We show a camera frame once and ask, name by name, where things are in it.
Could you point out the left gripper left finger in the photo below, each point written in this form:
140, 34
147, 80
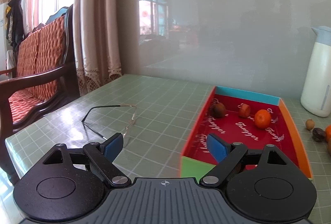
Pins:
97, 157

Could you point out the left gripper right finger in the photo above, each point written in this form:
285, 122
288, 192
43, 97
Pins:
233, 158

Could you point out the small reddish fruit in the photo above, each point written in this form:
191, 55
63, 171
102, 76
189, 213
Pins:
244, 111

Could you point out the dark round brown fruit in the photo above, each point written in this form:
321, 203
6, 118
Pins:
218, 110

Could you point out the orange mandarin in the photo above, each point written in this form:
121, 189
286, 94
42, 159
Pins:
262, 119
328, 133

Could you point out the colourful cardboard box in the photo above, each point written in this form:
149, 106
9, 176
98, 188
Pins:
196, 160

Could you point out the thin-framed eyeglasses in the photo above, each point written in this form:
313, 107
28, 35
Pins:
118, 118

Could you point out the dark red date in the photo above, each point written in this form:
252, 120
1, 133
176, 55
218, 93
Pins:
318, 135

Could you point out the wooden sofa with orange cushions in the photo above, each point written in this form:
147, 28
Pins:
44, 80

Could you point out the brown kiwi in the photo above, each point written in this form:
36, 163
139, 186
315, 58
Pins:
329, 147

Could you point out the beige curtain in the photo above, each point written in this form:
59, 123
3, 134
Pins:
95, 37

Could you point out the white thermos jug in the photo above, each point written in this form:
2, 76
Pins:
315, 96

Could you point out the hanging dark clothes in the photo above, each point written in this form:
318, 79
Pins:
15, 26

